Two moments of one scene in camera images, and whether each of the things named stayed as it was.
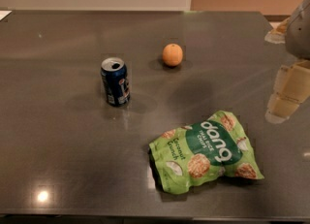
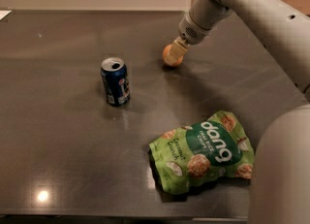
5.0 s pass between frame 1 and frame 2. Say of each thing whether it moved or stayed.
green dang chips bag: stayed
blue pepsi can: stayed
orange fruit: stayed
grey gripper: moved
